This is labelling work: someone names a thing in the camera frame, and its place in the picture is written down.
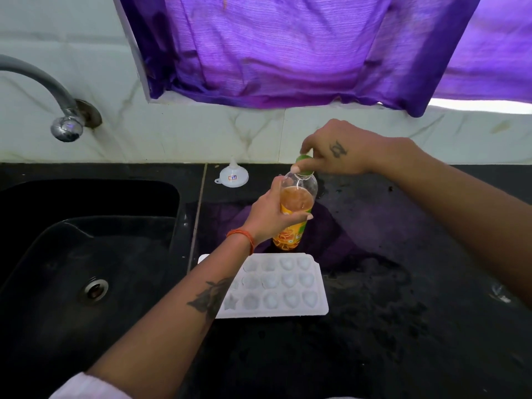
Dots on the person's right hand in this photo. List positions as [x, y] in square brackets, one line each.
[357, 151]

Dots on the person's left hand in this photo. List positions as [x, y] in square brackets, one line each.
[266, 220]

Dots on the orange juice bottle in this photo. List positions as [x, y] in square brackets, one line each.
[297, 199]

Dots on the white plastic funnel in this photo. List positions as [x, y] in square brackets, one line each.
[232, 178]

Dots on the green bottle cap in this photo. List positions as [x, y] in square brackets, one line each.
[303, 158]

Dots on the white ice tray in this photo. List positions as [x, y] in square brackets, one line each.
[291, 282]

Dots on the person's left forearm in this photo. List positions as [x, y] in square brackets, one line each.
[174, 328]

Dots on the person's right forearm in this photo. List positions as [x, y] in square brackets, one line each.
[478, 220]

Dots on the purple curtain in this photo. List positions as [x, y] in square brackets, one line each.
[291, 49]

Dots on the metal sink drain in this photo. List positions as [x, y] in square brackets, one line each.
[96, 290]

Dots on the black sink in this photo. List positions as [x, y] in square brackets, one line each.
[62, 328]

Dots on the pale pink shirt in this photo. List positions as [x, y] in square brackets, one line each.
[87, 390]

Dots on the chrome wall tap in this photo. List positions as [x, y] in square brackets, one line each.
[66, 128]

